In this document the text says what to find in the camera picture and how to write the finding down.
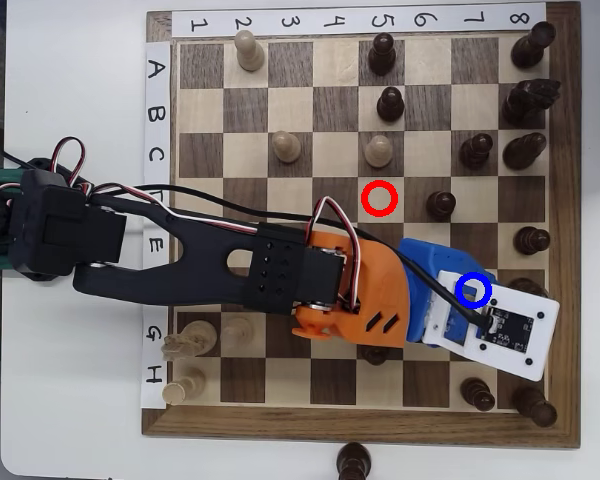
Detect dark wooden rook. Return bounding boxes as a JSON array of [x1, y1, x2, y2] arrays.
[[509, 21, 557, 70], [511, 386, 558, 428]]

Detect light wooden knight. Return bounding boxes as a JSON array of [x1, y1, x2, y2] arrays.
[[160, 319, 219, 362]]

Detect dark wooden bishop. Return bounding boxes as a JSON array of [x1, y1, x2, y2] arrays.
[[502, 132, 549, 170], [504, 277, 550, 301]]

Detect black camera cable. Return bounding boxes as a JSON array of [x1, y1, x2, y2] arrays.
[[0, 149, 494, 331]]

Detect black pawn row E column 8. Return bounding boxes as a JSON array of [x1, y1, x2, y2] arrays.
[[512, 225, 551, 256]]

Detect light wooden rook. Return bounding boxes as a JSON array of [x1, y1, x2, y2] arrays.
[[161, 367, 207, 405]]

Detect dark wooden knight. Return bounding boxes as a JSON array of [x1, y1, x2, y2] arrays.
[[501, 78, 562, 127]]

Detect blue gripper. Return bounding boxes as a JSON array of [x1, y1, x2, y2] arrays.
[[397, 237, 497, 346]]

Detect brown wooden frame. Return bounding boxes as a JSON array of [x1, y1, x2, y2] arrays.
[[140, 1, 582, 449]]

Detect dark wooden pawn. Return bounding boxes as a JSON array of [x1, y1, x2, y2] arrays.
[[362, 346, 391, 366], [459, 376, 496, 413], [425, 191, 457, 222], [376, 86, 406, 123], [458, 132, 495, 170], [367, 32, 399, 77]]

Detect white number label strip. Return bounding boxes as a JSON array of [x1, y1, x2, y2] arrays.
[[171, 2, 548, 38]]

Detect white letter label strip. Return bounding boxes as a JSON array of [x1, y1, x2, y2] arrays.
[[139, 40, 172, 410]]

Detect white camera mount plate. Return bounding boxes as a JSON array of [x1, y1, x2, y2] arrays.
[[422, 269, 561, 383]]

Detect light wooden pawn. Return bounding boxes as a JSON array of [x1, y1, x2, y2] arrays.
[[220, 317, 255, 350], [271, 130, 302, 164], [363, 134, 394, 169], [233, 29, 267, 73]]

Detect dark wooden queen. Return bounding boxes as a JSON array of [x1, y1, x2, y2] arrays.
[[336, 441, 373, 480]]

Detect red white black servo wires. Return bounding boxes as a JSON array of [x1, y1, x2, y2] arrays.
[[0, 135, 364, 314]]

